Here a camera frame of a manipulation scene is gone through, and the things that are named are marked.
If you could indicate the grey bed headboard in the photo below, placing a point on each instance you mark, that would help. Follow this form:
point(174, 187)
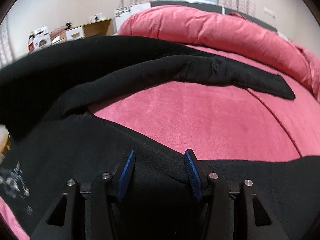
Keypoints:
point(217, 9)

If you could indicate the wooden shelf desk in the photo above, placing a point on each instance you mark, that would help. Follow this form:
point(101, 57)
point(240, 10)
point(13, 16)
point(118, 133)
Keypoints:
point(97, 28)

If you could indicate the white appliance box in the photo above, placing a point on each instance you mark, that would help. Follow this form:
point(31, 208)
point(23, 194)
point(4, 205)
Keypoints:
point(39, 39)

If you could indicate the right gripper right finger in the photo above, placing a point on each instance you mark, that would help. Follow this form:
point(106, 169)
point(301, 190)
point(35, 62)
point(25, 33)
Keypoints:
point(197, 175)

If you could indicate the black pants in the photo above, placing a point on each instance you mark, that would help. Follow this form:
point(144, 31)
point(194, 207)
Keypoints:
point(125, 129)

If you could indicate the pink bed sheet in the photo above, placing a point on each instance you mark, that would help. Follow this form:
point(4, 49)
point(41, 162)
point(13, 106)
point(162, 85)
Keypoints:
point(200, 119)

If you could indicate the pink folded duvet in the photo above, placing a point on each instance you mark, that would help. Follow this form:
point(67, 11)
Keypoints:
point(232, 33)

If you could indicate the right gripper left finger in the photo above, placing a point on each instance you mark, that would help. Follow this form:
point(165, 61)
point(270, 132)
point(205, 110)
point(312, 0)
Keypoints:
point(123, 174)

